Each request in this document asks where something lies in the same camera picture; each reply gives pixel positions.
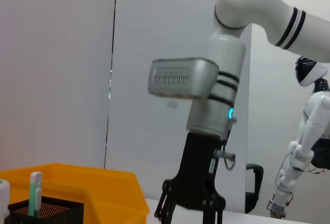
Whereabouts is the white humanoid robot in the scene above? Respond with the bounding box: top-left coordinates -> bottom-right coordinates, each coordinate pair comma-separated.
267,56 -> 330,219

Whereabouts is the green utility knife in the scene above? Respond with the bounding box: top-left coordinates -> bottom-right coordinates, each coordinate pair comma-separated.
28,171 -> 43,219

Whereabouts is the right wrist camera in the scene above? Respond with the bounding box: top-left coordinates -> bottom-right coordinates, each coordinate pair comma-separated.
147,57 -> 220,101

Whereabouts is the black office chair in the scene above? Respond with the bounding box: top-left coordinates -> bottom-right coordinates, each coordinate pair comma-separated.
244,164 -> 265,214

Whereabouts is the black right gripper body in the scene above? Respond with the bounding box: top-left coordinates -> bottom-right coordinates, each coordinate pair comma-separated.
161,132 -> 227,212

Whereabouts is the yellow plastic bin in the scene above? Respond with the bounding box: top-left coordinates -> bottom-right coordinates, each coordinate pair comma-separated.
0,162 -> 151,224

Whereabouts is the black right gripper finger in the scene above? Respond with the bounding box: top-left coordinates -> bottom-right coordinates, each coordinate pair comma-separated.
154,180 -> 179,224
202,202 -> 224,224

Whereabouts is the thin right wrist cable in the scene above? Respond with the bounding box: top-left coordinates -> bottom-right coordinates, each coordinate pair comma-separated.
222,128 -> 236,171

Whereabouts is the black mesh pen holder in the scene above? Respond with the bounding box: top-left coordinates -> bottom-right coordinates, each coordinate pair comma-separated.
4,195 -> 85,224

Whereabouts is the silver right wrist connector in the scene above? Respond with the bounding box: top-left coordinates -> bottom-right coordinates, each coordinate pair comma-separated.
213,149 -> 236,162

